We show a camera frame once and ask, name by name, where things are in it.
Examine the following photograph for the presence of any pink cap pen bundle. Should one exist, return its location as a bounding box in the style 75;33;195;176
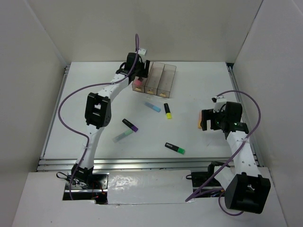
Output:
133;77;144;87

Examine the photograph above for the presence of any black yellow highlighter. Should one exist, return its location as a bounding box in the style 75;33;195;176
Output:
164;103;172;119

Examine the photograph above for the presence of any black purple highlighter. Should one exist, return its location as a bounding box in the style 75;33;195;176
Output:
122;119;138;132

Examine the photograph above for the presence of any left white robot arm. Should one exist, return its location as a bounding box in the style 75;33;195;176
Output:
71;52;151;189

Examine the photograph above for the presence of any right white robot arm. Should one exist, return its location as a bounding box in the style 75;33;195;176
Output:
201;96;271;214

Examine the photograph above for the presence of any clear middle organizer bin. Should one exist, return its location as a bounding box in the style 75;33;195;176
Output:
144;62;165;95

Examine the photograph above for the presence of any clear organizer bin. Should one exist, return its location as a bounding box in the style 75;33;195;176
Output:
157;64;177;98
144;62;165;95
132;60;153;93

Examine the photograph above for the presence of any clear orange highlighter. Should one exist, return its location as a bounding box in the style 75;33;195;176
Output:
197;111;202;129

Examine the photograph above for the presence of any clear left organizer bin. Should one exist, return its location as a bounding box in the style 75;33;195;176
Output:
132;60;153;93

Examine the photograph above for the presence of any clear right organizer bin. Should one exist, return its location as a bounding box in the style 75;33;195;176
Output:
157;64;177;98

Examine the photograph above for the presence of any clear blue highlighter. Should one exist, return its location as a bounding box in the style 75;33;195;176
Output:
144;102;161;113

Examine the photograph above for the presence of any black green highlighter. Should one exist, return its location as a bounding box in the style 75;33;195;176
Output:
165;142;185;155

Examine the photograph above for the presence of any clear green highlighter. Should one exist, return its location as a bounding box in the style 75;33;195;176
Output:
112;129;134;143

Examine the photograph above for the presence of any white foil cover plate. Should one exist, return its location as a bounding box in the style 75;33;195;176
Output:
107;170;193;205

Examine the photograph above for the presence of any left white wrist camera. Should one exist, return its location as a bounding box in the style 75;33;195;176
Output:
138;48;147;56

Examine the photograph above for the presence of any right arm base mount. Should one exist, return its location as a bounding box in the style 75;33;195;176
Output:
186;161;223;198

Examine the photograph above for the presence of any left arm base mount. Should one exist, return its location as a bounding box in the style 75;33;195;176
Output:
56;172;109;205

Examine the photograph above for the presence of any aluminium front rail frame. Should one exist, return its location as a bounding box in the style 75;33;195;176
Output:
36;157;227;172

